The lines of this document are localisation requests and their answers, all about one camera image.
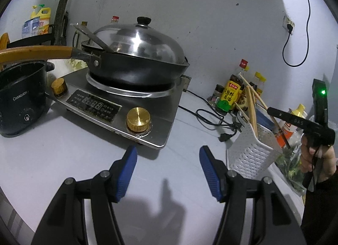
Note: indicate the napa cabbage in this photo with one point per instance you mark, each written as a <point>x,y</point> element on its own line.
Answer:
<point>78,65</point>

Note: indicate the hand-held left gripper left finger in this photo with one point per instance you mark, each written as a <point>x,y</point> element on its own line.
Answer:
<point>126,171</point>

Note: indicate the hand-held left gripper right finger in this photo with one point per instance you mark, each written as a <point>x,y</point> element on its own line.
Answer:
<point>211,173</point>

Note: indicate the dark vertical pipe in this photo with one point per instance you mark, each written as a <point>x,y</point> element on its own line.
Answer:
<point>63,5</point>

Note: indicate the large brass knob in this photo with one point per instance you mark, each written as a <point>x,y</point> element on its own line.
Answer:
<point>138,119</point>

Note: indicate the dark electric cooking pot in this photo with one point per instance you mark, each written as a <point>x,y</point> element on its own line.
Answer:
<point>21,100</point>

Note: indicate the red cap cooking wine bottle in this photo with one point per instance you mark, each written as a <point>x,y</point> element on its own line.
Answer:
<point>231,94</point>

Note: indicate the brown wooden spatula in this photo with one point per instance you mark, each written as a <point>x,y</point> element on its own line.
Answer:
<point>4,40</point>

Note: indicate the silver induction cooker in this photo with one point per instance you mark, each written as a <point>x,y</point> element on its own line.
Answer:
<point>111,107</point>

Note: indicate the person's right hand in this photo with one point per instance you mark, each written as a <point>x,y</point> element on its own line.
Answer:
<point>328,160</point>

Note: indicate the yellow detergent bottle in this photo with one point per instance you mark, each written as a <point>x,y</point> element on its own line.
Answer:
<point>43,20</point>

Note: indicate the white plastic utensil basket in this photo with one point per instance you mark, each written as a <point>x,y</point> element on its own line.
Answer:
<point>250,152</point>

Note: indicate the metal ladle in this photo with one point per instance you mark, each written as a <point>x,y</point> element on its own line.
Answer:
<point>92,36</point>

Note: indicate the blue packet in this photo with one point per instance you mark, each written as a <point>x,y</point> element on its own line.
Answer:
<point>30,27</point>

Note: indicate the white wall outlet with plug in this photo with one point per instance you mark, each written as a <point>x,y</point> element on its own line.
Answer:
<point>289,24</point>

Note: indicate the black wall shelf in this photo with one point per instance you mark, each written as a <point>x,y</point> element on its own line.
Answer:
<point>31,40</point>

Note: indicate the yellow-cap squeeze bottle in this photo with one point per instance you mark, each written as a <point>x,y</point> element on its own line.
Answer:
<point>290,129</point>

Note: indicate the small brass knob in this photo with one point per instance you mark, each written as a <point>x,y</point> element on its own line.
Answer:
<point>59,86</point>

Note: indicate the clear glass bottle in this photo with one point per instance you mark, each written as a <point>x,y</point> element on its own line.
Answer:
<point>79,35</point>

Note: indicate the steel wok lid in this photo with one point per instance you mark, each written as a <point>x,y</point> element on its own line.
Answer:
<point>142,42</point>

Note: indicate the person's right forearm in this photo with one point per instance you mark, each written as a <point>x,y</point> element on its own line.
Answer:
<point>322,213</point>

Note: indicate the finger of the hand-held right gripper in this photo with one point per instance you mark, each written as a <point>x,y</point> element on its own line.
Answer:
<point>280,115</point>

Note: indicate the blue bowl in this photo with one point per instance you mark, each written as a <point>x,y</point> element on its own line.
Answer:
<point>265,118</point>

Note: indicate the small spice jar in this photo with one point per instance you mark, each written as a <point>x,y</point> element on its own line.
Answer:
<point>217,96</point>

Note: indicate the plastic bag of vegetables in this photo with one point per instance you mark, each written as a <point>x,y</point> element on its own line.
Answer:
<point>291,165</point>

